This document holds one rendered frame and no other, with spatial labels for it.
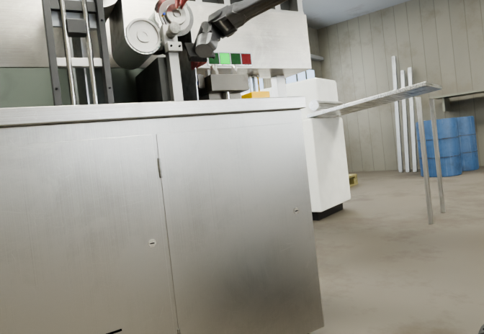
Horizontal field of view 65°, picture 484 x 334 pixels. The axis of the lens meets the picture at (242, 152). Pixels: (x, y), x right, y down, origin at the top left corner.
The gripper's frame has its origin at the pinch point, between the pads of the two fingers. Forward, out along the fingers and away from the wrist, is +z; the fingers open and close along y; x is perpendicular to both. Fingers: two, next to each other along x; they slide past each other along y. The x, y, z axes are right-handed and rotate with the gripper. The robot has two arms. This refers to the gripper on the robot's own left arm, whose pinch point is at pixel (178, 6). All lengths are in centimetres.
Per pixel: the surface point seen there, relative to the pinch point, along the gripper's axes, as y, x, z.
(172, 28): -4.8, -10.2, 3.1
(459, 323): 85, -117, 59
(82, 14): -32.9, -10.3, 0.4
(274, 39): 65, 28, 27
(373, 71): 519, 313, 243
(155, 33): -8.3, -3.5, 9.1
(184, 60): 5.0, -1.7, 20.9
